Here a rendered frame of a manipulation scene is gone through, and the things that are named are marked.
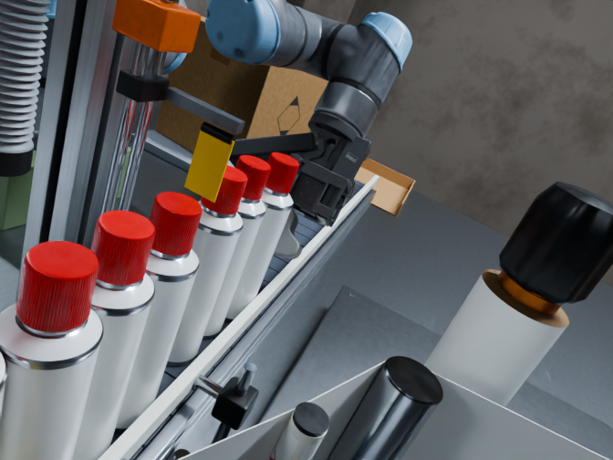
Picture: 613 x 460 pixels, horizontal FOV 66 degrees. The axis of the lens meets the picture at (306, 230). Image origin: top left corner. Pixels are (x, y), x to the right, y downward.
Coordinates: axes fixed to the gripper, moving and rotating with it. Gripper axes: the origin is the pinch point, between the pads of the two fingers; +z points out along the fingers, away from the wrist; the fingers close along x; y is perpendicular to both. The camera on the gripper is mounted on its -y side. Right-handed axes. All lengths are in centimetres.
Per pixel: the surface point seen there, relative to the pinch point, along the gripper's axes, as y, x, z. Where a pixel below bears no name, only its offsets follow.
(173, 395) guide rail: 4.6, -18.3, 12.8
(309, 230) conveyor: 1.0, 27.0, -9.3
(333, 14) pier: -75, 198, -147
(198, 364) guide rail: 4.3, -14.5, 10.6
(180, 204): 1.0, -27.7, -1.4
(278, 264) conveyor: 1.5, 12.8, -1.1
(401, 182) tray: 10, 93, -44
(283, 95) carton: -20, 38, -34
